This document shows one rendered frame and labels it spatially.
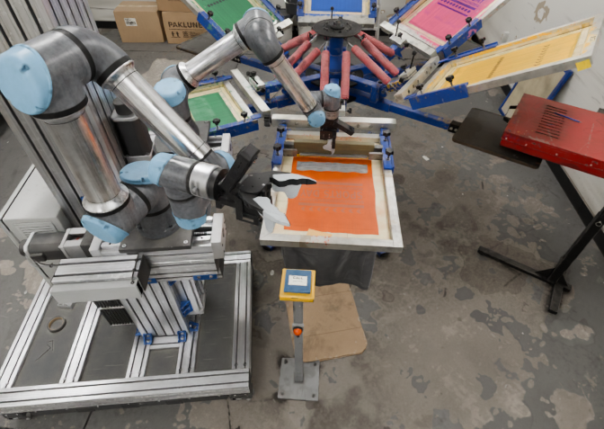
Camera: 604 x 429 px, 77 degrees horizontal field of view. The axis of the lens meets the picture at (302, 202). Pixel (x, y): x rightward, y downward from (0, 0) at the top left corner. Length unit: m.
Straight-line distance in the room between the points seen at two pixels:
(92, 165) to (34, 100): 0.20
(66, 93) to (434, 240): 2.58
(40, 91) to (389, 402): 2.08
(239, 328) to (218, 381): 0.29
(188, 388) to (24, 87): 1.62
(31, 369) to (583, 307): 3.23
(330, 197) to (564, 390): 1.70
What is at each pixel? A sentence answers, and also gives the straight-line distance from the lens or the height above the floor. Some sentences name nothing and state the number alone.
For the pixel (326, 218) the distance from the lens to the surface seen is 1.70.
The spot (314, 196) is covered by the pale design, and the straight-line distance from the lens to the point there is 1.80.
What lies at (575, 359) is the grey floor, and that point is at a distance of 2.87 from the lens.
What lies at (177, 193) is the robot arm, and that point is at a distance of 0.87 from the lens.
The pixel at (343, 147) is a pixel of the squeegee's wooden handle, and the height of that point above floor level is 1.04.
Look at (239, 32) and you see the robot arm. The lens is 1.61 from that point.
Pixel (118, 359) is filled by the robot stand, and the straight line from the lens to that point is 2.37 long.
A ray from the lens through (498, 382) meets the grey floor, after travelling 2.58.
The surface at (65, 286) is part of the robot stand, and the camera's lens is 1.44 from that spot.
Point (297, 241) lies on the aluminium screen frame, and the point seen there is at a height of 0.99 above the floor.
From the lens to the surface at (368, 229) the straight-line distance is 1.68.
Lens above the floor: 2.20
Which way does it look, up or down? 45 degrees down
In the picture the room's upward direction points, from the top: straight up
